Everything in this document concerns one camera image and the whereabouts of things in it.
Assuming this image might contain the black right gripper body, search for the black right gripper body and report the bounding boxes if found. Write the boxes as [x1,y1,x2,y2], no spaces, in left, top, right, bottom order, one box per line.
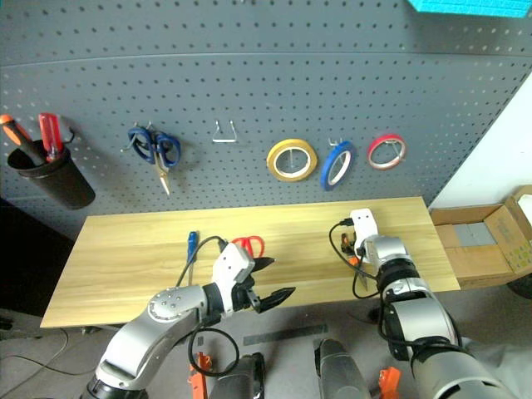
[340,232,359,261]

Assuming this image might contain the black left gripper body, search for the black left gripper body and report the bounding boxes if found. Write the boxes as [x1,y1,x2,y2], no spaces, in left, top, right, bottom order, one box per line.
[231,268,264,314]

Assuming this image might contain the orange handled metal tool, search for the orange handled metal tool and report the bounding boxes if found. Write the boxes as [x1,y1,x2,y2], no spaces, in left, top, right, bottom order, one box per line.
[340,234,371,293]

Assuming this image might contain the blue tape roll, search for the blue tape roll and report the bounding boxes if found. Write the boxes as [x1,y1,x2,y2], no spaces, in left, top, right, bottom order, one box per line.
[318,140,356,192]

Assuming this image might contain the red tape roll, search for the red tape roll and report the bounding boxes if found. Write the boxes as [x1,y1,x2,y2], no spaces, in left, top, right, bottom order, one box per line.
[366,133,407,171]

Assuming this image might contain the yellow tape roll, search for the yellow tape roll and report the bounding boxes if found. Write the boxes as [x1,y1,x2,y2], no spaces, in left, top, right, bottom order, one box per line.
[266,138,319,182]

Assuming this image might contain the grey metal pegboard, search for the grey metal pegboard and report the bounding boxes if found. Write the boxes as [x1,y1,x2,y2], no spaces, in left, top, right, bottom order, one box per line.
[0,0,532,243]

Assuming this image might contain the dark rounded robot leg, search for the dark rounded robot leg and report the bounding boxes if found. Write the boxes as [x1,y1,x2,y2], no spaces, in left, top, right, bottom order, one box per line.
[209,352,267,399]
[313,337,372,399]

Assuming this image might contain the grey foam blocks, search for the grey foam blocks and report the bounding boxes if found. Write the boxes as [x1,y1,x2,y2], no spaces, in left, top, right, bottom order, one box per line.
[453,221,498,247]

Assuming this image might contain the open brown cardboard box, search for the open brown cardboard box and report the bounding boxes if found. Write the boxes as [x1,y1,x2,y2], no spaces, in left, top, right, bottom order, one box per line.
[429,203,516,292]

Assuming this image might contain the black plastic tool cup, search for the black plastic tool cup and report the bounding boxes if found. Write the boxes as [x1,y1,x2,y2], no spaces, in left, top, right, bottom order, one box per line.
[7,139,96,210]

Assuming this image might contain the red handled scissors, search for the red handled scissors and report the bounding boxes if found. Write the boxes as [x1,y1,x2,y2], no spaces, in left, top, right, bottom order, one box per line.
[230,235,266,259]

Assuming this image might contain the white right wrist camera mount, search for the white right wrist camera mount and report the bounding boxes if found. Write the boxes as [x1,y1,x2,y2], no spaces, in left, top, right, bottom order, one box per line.
[349,208,380,251]

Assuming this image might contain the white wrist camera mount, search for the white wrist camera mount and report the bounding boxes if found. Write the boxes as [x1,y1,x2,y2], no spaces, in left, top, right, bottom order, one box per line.
[211,243,256,313]
[349,208,380,251]

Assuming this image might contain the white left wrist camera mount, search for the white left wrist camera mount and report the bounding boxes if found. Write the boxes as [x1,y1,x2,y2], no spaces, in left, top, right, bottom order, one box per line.
[211,243,256,313]

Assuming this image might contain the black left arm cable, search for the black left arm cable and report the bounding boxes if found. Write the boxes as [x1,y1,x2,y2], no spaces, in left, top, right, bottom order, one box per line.
[175,235,241,380]

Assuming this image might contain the blue handled screwdriver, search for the blue handled screwdriver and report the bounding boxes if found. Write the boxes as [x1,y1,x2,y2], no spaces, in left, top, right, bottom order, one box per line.
[185,230,200,287]

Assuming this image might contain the orange plastic bracket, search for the orange plastic bracket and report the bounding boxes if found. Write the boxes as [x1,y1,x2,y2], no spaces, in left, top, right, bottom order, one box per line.
[377,367,403,399]
[188,351,214,399]

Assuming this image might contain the blue handled scissors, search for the blue handled scissors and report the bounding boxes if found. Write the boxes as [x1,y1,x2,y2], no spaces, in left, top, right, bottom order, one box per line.
[126,126,182,196]

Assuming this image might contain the thin grey floor cable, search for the thin grey floor cable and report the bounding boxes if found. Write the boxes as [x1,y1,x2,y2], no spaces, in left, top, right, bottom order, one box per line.
[0,328,71,377]

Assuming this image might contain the red handled screwdriver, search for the red handled screwdriver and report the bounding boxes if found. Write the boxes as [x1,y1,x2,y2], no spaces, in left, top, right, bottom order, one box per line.
[37,112,66,163]

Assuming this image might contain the orange black handled screwdriver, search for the orange black handled screwdriver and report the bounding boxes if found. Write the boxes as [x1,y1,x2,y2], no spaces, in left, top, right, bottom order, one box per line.
[0,114,47,167]

